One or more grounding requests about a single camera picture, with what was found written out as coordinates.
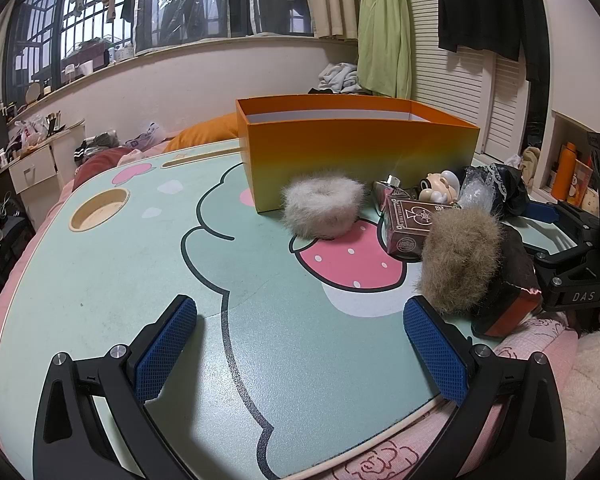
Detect orange pillow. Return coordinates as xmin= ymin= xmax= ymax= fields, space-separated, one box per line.
xmin=162 ymin=112 xmax=241 ymax=153

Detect orange printed box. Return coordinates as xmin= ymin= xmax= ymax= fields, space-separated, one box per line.
xmin=567 ymin=162 xmax=595 ymax=207

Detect orange cardboard box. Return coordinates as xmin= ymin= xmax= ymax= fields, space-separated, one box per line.
xmin=236 ymin=94 xmax=481 ymax=215

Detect dark red card box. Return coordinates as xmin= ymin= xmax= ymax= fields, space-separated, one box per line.
xmin=382 ymin=196 xmax=461 ymax=260

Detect clear plastic bag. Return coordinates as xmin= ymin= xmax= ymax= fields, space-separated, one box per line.
xmin=460 ymin=167 xmax=496 ymax=211

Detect small doll figurine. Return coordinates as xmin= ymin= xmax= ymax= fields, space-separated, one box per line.
xmin=419 ymin=170 xmax=463 ymax=206

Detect brown fur scrunchie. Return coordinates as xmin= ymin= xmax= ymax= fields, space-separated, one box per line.
xmin=412 ymin=207 xmax=506 ymax=318

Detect orange bottle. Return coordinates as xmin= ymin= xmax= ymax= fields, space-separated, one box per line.
xmin=551 ymin=141 xmax=578 ymax=201

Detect beige cloth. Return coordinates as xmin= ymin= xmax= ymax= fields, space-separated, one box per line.
xmin=520 ymin=146 xmax=543 ymax=188

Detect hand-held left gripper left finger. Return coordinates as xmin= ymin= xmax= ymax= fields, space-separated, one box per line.
xmin=31 ymin=294 xmax=199 ymax=480

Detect black hanging garment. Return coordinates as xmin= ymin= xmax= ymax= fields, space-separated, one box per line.
xmin=437 ymin=0 xmax=556 ymax=83

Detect green hanging garment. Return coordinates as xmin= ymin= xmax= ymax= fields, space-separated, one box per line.
xmin=356 ymin=0 xmax=413 ymax=100

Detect mint green printed desktop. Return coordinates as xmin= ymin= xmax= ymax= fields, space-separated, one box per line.
xmin=0 ymin=142 xmax=576 ymax=480

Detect maroon cushion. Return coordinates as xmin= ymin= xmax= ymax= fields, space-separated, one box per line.
xmin=72 ymin=147 xmax=141 ymax=191

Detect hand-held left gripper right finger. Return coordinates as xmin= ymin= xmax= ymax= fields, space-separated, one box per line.
xmin=403 ymin=295 xmax=567 ymax=480

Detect dark glossy bag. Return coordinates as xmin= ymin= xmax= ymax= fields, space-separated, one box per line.
xmin=472 ymin=232 xmax=544 ymax=338

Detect clear plastic garment cover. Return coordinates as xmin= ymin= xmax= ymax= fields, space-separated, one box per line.
xmin=135 ymin=0 xmax=231 ymax=53

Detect black lace hair accessory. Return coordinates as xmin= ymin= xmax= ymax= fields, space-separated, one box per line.
xmin=480 ymin=162 xmax=529 ymax=221

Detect cream fleece blanket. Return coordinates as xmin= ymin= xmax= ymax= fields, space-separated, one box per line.
xmin=562 ymin=330 xmax=600 ymax=461

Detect white desk with drawer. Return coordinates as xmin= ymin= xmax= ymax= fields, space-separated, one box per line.
xmin=7 ymin=120 xmax=88 ymax=196

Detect white purple cloth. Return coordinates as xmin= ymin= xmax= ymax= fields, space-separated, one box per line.
xmin=125 ymin=121 xmax=168 ymax=148

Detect white louvered closet door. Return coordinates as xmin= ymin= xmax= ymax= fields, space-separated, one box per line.
xmin=410 ymin=0 xmax=546 ymax=161

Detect white plastic bag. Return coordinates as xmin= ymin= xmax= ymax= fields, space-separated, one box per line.
xmin=10 ymin=115 xmax=56 ymax=153

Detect black white striped clothes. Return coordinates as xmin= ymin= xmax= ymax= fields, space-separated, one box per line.
xmin=75 ymin=132 xmax=121 ymax=161

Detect barred window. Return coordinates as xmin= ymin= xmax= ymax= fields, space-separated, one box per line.
xmin=0 ymin=0 xmax=316 ymax=91

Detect grey fur scrunchie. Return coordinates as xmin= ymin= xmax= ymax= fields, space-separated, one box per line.
xmin=280 ymin=172 xmax=366 ymax=238

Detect white clothes pile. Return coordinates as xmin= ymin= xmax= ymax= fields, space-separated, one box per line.
xmin=317 ymin=62 xmax=361 ymax=95

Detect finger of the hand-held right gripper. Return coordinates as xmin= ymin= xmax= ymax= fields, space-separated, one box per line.
xmin=524 ymin=199 xmax=600 ymax=247
xmin=531 ymin=241 xmax=600 ymax=309

